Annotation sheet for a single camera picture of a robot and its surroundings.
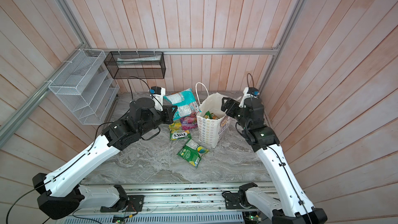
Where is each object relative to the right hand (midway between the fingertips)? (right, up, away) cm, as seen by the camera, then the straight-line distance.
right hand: (228, 100), depth 70 cm
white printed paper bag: (-6, -12, +6) cm, 15 cm away
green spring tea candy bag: (-17, -30, +18) cm, 39 cm away
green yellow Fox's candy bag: (-27, -19, +25) cm, 42 cm away
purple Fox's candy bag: (-20, -13, +30) cm, 38 cm away
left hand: (-23, -5, -5) cm, 24 cm away
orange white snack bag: (-5, -9, +28) cm, 30 cm away
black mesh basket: (-54, +26, +34) cm, 70 cm away
